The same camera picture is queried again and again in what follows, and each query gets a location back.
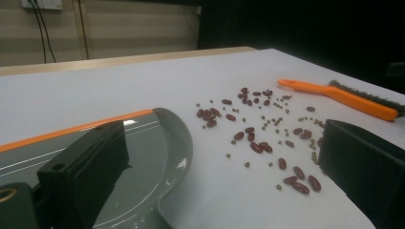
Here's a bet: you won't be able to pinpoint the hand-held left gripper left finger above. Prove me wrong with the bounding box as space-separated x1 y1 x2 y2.
37 119 130 229

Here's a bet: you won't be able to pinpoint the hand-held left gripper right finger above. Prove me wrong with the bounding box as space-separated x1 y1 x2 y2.
318 118 405 229

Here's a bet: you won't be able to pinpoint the grey dustpan with orange edge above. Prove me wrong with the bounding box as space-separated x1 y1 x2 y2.
0 107 194 229

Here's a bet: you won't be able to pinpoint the orange brush with grey bristles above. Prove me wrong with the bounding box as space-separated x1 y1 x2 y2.
276 78 405 122

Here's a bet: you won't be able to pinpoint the red kidney beans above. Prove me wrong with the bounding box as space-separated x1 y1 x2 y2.
195 87 323 196

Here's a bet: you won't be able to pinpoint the white table cover sheet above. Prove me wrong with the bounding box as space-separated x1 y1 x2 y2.
0 48 405 229

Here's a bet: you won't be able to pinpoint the wooden table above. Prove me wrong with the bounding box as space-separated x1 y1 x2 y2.
0 46 258 76

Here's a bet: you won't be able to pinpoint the black wall cable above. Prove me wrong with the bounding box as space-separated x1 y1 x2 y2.
30 1 48 64
37 1 57 64

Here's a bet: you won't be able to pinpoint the white wall socket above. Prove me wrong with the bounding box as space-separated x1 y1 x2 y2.
20 0 64 10

